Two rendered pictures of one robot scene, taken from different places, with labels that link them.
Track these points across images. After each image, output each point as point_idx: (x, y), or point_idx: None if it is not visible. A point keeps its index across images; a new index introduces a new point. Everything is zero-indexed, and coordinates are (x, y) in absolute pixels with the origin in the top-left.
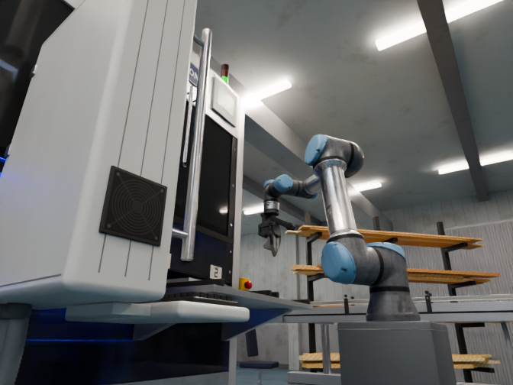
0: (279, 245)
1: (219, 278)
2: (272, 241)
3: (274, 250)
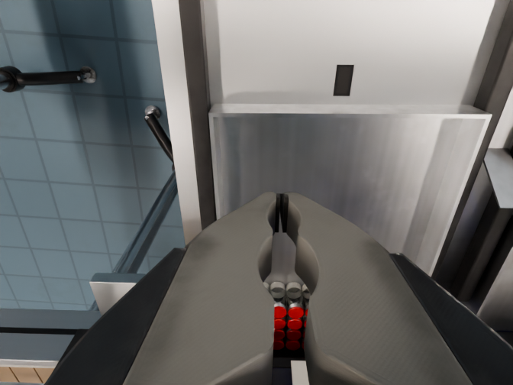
0: (195, 257)
1: (304, 367)
2: (425, 283)
3: (325, 208)
